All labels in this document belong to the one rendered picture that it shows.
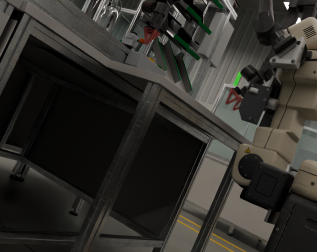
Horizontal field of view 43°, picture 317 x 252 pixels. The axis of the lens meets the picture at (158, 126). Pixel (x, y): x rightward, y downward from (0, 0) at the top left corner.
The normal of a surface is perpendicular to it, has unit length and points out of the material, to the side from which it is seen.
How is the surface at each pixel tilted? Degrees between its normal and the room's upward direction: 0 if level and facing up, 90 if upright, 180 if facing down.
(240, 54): 90
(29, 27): 90
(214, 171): 90
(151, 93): 90
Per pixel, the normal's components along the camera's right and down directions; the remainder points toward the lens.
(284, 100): -0.52, -0.29
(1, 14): 0.78, 0.32
